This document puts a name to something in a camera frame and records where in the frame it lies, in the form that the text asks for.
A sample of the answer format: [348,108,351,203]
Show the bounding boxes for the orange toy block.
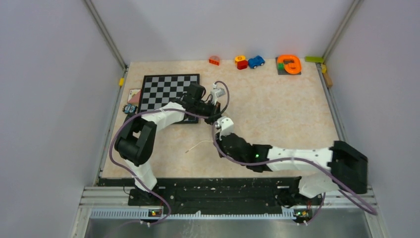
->
[209,56,220,66]

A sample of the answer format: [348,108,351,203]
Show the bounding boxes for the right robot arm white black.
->
[212,133,368,204]

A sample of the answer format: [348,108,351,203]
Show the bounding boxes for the blue toy car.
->
[248,56,265,69]

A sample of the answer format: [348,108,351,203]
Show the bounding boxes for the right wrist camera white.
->
[215,116,234,140]

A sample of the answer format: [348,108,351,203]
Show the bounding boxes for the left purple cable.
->
[108,80,230,227]

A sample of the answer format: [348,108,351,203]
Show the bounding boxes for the white cable duct strip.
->
[90,208,296,220]

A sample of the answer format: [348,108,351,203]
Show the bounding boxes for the small blue toy robot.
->
[122,104,138,115]

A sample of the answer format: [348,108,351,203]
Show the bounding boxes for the red toy block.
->
[236,60,249,70]

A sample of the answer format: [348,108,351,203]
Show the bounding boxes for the pink tangram card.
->
[127,89,141,106]

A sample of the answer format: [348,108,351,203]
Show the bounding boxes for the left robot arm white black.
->
[113,83,227,205]

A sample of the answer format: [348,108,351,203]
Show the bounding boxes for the purple cable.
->
[108,80,230,227]
[211,123,378,226]

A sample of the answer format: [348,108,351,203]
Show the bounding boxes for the orange marble track toy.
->
[276,55,302,75]

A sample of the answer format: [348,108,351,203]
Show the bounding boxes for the green block on rail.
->
[305,56,324,63]

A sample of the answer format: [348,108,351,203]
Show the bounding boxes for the wooden block right rail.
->
[323,72,333,88]

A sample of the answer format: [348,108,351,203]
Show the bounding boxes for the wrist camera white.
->
[210,83,226,105]
[215,116,234,140]

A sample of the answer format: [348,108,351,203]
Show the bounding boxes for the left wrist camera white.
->
[210,83,226,105]

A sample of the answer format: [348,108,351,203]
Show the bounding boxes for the black white chessboard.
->
[137,73,200,113]

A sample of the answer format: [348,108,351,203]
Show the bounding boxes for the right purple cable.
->
[211,123,378,226]

